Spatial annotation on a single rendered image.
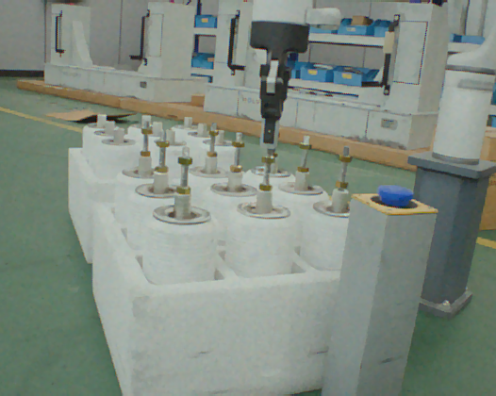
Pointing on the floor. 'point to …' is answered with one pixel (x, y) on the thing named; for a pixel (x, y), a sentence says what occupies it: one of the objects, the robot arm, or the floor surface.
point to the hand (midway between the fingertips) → (270, 133)
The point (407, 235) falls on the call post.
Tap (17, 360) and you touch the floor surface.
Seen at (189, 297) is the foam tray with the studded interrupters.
